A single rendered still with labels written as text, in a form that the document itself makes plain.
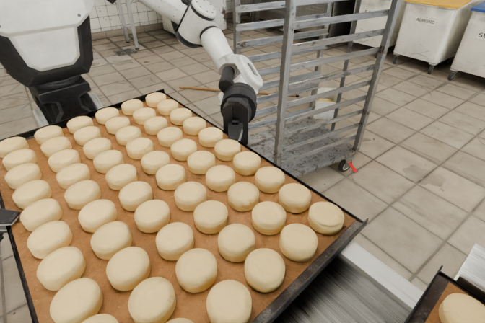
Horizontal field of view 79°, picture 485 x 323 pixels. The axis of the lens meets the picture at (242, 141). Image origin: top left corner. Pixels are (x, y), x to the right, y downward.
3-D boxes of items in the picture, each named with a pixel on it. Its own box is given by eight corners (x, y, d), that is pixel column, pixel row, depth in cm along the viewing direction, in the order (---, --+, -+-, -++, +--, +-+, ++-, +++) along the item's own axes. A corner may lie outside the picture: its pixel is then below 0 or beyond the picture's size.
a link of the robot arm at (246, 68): (245, 107, 84) (224, 72, 89) (267, 86, 80) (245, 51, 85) (231, 103, 79) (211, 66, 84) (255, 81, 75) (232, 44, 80)
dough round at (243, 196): (265, 200, 47) (265, 192, 46) (242, 217, 44) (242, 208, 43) (244, 184, 50) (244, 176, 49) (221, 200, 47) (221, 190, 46)
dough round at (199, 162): (190, 158, 56) (188, 150, 55) (216, 158, 56) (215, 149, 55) (186, 175, 52) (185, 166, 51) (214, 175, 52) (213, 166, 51)
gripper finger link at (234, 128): (225, 140, 60) (228, 125, 65) (241, 141, 60) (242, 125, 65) (225, 135, 59) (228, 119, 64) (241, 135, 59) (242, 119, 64)
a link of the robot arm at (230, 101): (214, 148, 69) (220, 122, 79) (255, 150, 68) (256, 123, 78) (211, 101, 62) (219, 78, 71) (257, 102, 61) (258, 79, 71)
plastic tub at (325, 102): (308, 102, 272) (310, 86, 263) (333, 104, 269) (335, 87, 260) (310, 118, 247) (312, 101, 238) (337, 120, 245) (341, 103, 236)
